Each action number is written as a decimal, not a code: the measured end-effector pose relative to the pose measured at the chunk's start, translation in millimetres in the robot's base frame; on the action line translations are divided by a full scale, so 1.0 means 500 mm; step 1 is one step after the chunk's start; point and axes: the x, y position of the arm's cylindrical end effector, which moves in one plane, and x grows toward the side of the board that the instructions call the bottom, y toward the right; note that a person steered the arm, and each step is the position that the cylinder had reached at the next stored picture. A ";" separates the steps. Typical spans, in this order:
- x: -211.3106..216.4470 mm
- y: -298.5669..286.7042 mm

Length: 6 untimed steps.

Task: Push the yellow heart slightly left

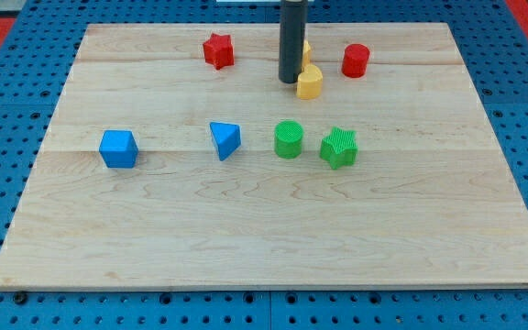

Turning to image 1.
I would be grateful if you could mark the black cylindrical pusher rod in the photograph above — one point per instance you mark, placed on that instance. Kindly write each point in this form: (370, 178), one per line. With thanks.
(293, 18)

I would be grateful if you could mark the yellow heart block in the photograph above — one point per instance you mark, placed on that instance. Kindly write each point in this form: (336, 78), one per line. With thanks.
(309, 83)

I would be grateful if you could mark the yellow block behind rod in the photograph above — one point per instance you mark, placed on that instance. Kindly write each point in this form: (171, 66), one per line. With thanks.
(306, 54)

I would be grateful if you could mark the red cylinder block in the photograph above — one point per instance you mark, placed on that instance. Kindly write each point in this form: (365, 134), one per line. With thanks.
(355, 60)

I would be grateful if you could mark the red star block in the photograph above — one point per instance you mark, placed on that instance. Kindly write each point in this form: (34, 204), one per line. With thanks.
(218, 50)

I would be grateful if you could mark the green cylinder block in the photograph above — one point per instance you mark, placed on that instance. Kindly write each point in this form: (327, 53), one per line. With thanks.
(288, 139)

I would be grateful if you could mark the blue triangle block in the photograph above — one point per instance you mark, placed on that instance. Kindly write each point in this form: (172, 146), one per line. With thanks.
(226, 138)

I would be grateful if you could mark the green star block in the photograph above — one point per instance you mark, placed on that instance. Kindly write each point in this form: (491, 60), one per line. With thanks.
(339, 148)

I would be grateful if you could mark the wooden board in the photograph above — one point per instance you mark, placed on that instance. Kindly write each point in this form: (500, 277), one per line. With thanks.
(430, 202)

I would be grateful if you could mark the blue cube block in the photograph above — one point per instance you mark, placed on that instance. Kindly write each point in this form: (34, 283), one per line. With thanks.
(118, 149)

